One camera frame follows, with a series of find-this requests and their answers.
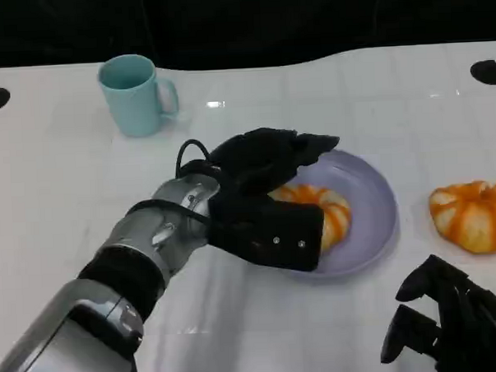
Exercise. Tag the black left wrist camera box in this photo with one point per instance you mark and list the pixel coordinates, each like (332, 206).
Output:
(270, 234)

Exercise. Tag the lilac plate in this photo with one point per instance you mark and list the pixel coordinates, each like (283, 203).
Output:
(368, 197)

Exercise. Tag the orange and white bread roll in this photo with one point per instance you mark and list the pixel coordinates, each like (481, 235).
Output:
(335, 215)
(473, 219)

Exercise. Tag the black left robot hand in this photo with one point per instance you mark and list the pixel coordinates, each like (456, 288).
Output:
(259, 161)

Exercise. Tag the pale green mug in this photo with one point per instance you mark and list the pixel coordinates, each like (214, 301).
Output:
(133, 104)

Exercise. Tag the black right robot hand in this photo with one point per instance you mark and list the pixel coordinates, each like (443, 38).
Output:
(476, 328)

